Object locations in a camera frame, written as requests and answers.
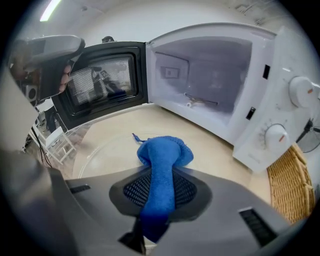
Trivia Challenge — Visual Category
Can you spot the blue cloth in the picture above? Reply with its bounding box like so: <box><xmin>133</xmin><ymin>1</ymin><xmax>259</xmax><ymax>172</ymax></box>
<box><xmin>131</xmin><ymin>133</ymin><xmax>195</xmax><ymax>243</ymax></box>

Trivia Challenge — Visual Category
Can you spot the white microwave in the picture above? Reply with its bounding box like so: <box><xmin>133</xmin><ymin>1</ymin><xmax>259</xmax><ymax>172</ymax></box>
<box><xmin>52</xmin><ymin>22</ymin><xmax>320</xmax><ymax>173</ymax></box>

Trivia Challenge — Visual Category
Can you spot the white stool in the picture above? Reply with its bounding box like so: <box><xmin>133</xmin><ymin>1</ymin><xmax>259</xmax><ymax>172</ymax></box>
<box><xmin>29</xmin><ymin>126</ymin><xmax>77</xmax><ymax>166</ymax></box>

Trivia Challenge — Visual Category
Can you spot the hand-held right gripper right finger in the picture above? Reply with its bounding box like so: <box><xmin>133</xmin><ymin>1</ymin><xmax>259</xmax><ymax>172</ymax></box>
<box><xmin>166</xmin><ymin>166</ymin><xmax>294</xmax><ymax>256</ymax></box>

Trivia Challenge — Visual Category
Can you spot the round beige table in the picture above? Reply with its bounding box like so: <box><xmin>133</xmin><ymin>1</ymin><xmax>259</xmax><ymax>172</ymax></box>
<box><xmin>72</xmin><ymin>102</ymin><xmax>273</xmax><ymax>206</ymax></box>

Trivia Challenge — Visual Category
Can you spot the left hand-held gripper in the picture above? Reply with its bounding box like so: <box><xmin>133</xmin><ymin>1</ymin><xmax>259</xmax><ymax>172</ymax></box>
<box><xmin>9</xmin><ymin>34</ymin><xmax>86</xmax><ymax>106</ymax></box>

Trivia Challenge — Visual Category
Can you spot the wicker organizer basket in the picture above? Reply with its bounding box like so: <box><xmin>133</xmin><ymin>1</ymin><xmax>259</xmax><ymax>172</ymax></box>
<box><xmin>266</xmin><ymin>143</ymin><xmax>317</xmax><ymax>225</ymax></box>

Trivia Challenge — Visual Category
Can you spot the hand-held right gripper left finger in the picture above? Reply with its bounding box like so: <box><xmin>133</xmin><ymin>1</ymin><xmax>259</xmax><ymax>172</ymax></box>
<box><xmin>51</xmin><ymin>166</ymin><xmax>151</xmax><ymax>256</ymax></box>

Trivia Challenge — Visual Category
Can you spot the person's left hand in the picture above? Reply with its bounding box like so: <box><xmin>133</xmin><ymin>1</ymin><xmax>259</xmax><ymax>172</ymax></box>
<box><xmin>59</xmin><ymin>64</ymin><xmax>74</xmax><ymax>94</ymax></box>

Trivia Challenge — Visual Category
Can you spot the ceiling light strip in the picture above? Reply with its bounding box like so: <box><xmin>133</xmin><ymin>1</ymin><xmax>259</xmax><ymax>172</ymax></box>
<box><xmin>39</xmin><ymin>0</ymin><xmax>62</xmax><ymax>22</ymax></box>

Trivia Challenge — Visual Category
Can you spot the glass turntable plate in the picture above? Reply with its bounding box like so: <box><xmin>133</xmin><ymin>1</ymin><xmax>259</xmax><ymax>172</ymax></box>
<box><xmin>77</xmin><ymin>134</ymin><xmax>191</xmax><ymax>180</ymax></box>

